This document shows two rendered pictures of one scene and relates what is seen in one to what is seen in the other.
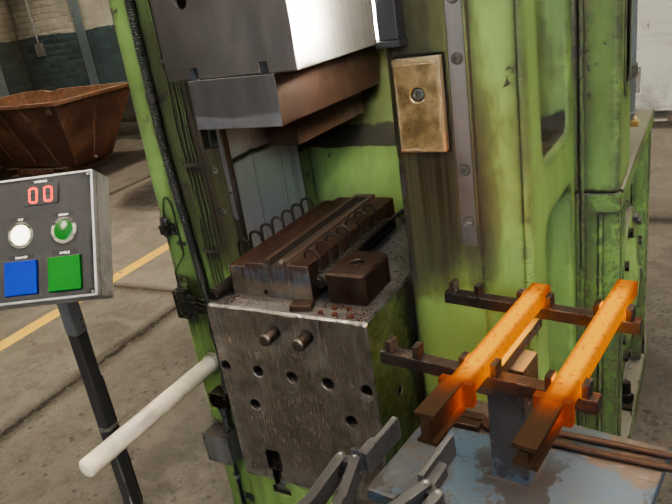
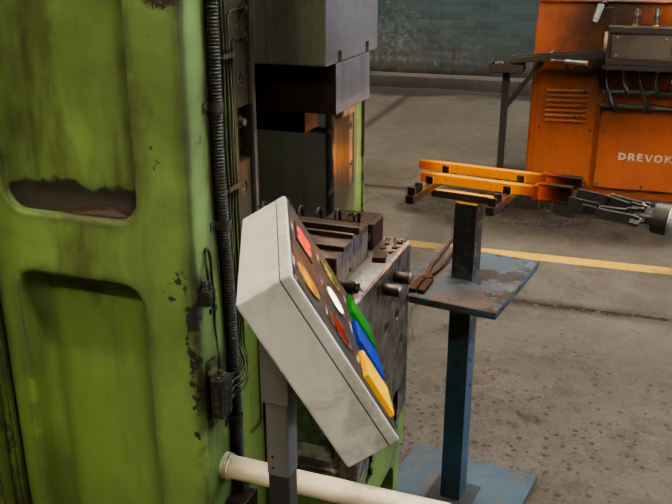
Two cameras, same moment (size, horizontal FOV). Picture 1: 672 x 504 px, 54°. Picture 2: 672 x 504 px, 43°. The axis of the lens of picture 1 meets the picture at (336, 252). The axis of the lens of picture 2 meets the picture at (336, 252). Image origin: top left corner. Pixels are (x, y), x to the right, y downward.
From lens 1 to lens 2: 2.39 m
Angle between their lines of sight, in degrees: 92
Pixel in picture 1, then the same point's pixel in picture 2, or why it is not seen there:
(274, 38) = (372, 21)
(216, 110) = (346, 91)
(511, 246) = (358, 175)
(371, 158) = not seen: hidden behind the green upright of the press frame
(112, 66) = not seen: outside the picture
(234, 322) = (369, 303)
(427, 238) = (339, 188)
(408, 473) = (478, 301)
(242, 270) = (342, 257)
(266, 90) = (366, 66)
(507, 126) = not seen: hidden behind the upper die
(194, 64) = (341, 46)
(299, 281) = (364, 242)
